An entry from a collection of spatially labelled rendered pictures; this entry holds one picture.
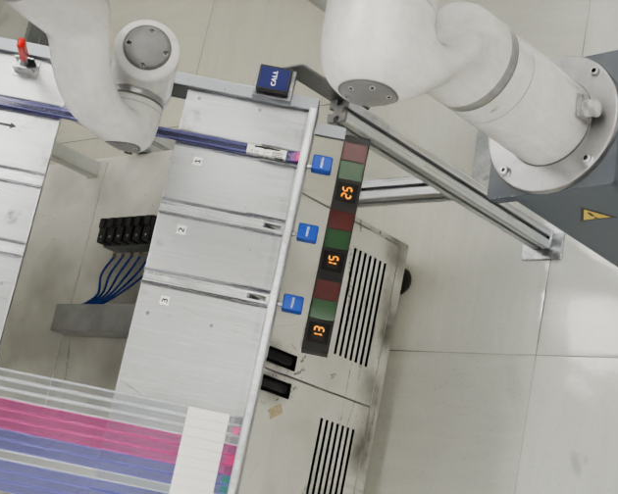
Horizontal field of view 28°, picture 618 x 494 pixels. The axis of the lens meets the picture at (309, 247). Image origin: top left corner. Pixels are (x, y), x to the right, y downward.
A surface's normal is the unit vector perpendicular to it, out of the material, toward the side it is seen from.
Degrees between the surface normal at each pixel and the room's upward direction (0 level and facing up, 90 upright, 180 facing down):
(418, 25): 82
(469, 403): 0
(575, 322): 0
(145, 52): 52
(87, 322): 0
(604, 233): 90
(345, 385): 90
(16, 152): 43
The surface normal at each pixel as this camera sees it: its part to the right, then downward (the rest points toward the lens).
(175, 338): 0.02, -0.25
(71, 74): -0.48, 0.40
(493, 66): 0.55, 0.42
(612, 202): -0.15, 0.94
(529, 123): 0.26, 0.76
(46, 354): -0.64, -0.32
